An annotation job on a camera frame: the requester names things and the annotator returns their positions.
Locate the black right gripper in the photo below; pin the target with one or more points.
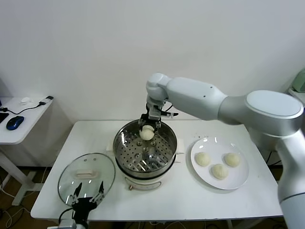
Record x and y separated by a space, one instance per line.
156 102

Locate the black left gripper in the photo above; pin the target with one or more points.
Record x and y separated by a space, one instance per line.
83 207

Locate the white steamed baozi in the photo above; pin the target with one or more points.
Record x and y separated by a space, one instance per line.
203 159
146 135
232 159
219 171

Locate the round glass lid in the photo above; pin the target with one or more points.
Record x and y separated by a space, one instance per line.
95 164

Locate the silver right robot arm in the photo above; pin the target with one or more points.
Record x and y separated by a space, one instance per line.
202 95

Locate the stainless steel steamer basket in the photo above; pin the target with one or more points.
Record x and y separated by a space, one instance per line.
166 148

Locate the white side desk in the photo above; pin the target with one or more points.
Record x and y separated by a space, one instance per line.
23 119

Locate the blue computer mouse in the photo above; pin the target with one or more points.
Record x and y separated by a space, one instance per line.
15 122

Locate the white round plate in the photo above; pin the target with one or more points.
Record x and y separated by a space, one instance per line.
238 176

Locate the white crumpled tissue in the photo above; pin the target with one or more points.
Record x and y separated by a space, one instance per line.
26 100

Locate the black keyboard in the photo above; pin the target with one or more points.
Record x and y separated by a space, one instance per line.
3 118

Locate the pale green appliance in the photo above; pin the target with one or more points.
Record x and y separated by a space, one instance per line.
300 81

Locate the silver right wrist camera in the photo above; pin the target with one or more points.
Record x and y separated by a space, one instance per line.
155 113

